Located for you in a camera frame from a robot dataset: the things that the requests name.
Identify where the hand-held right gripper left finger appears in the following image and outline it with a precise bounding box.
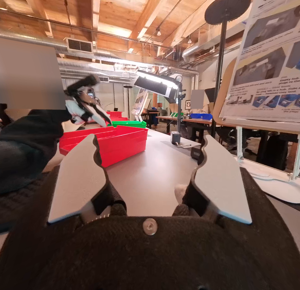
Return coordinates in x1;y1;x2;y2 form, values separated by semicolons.
47;134;109;224

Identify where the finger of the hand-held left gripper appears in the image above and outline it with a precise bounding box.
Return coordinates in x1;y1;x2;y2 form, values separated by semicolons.
90;105;107;128
96;103;113;126

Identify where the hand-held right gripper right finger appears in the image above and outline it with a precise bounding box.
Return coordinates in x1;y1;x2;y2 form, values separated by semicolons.
191;135;253;225

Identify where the red plastic bin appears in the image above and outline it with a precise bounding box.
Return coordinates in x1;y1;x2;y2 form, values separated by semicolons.
105;111;128;122
59;125;148;168

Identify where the person's left forearm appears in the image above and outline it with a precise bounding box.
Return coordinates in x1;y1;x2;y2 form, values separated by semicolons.
0;109;73;195

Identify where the black disc pole stand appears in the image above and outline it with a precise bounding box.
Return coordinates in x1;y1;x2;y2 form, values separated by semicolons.
204;0;252;138
123;85;133;118

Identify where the green plastic bin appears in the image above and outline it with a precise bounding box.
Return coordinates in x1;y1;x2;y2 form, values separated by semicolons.
107;120;147;129

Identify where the instruction sign on stand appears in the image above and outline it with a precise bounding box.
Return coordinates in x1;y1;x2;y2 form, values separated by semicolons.
212;0;300;204
130;88;150;122

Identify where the white air vent grille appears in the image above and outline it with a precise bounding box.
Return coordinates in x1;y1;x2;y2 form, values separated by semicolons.
66;37;93;53

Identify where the long wooden work table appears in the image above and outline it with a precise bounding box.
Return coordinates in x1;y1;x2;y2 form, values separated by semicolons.
156;115;217;140

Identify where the silver round air duct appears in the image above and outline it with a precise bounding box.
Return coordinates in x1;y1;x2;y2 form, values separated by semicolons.
0;29;118;61

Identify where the silver spiral air duct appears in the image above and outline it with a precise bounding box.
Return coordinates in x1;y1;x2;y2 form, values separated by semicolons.
182;40;212;63

